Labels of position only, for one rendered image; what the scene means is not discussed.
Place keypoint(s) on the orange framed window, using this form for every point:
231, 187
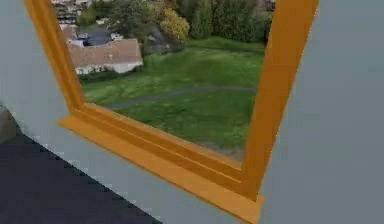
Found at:
186, 100

